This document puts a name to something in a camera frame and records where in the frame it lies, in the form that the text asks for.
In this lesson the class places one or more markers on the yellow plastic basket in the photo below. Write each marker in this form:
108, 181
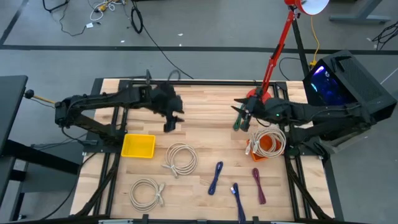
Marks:
138, 146

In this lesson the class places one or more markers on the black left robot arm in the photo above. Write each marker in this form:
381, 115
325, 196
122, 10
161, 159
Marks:
93, 101

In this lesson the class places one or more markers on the yellow rod with black knob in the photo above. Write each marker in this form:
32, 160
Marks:
29, 93

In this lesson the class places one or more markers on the black side desk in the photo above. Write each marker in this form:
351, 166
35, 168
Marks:
11, 105

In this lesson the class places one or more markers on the red desk lamp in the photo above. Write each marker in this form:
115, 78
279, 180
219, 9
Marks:
281, 37

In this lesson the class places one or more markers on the orange plastic basket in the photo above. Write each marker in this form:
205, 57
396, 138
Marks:
265, 143

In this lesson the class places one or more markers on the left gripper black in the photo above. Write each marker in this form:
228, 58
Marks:
164, 99

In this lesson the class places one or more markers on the silver metal bracket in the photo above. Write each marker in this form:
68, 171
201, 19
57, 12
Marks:
284, 222
115, 221

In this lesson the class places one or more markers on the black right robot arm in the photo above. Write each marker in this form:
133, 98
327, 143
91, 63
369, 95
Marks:
326, 113

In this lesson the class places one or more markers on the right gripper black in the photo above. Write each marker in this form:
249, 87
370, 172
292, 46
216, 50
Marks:
259, 109

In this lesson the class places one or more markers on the grey table leg base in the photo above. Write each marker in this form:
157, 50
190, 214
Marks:
360, 17

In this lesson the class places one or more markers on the black computer tower blue light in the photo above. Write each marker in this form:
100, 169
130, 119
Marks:
357, 81

